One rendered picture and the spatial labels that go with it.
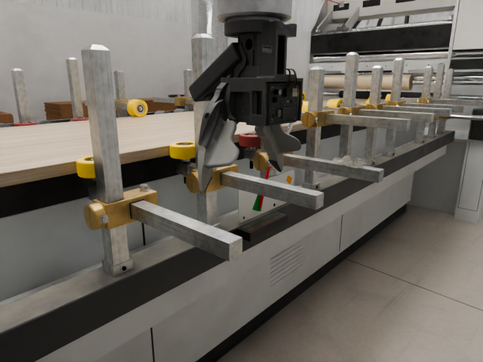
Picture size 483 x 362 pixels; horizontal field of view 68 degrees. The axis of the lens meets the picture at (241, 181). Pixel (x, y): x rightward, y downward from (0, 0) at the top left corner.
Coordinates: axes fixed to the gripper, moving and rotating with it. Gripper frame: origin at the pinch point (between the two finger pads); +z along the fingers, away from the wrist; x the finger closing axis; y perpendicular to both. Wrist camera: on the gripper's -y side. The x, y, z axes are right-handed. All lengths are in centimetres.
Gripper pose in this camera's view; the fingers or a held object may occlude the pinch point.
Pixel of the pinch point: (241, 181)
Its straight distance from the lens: 50.0
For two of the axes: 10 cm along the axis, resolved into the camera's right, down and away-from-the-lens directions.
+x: 7.1, -1.9, 6.7
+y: 7.0, 1.9, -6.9
